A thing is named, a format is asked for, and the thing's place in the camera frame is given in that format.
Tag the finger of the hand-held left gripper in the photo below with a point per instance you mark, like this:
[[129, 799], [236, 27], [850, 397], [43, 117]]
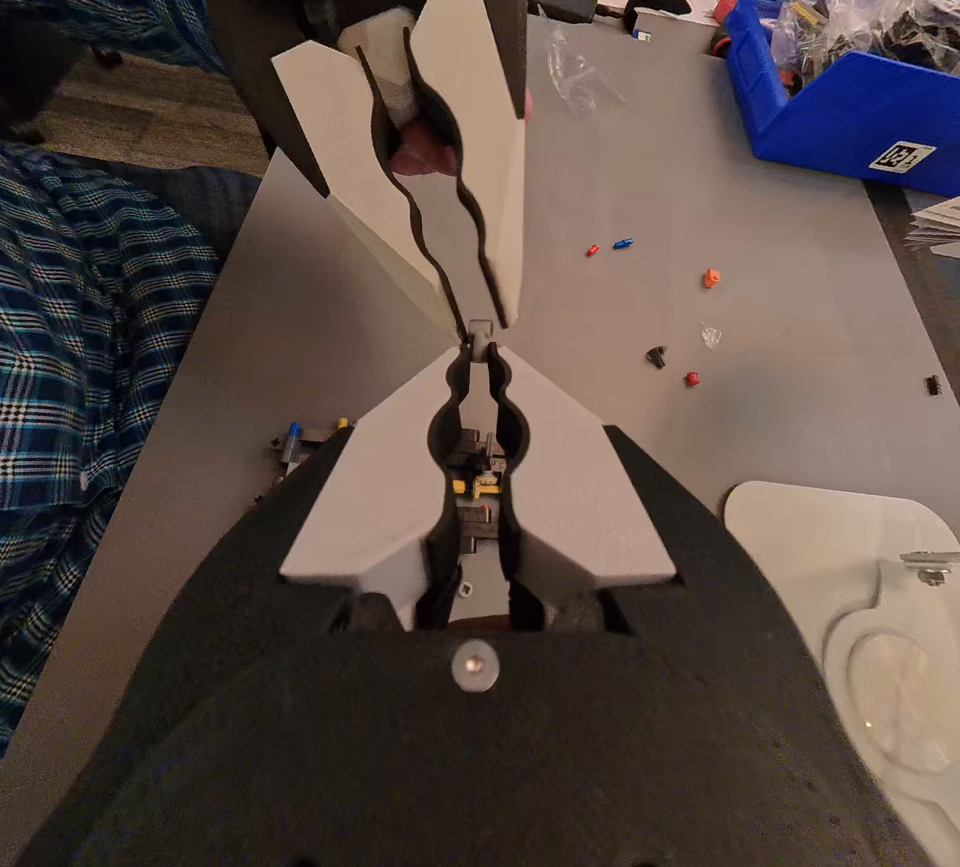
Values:
[[352, 162], [491, 132]]

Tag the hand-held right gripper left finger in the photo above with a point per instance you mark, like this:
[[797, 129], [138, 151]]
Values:
[[375, 507]]

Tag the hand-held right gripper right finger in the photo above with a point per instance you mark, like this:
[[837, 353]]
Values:
[[585, 507]]

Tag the black lego chassis assembly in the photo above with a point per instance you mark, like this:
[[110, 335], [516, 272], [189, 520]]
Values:
[[476, 481]]

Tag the light grey lego connector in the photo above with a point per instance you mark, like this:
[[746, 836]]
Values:
[[480, 336]]

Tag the black lego connector piece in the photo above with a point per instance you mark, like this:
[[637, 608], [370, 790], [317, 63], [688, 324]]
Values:
[[656, 355]]

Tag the orange lego piece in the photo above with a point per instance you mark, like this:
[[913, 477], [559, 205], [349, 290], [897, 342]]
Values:
[[711, 278]]

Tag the person's left hand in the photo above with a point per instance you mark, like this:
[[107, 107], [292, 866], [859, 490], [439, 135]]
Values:
[[420, 158]]

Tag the empty clear plastic bag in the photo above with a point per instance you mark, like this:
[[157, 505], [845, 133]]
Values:
[[581, 76]]

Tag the clear plastic scrap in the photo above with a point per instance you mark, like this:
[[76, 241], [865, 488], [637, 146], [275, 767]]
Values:
[[711, 334]]

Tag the white rounded board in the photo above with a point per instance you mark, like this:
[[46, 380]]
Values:
[[795, 582]]

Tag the red black round part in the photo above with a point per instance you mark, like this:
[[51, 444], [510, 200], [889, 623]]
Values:
[[721, 46], [726, 4]]

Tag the blue storage bin with tag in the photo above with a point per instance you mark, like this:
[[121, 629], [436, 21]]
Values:
[[862, 109]]

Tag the stack of white booklets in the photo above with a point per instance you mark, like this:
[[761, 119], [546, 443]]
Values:
[[937, 229]]

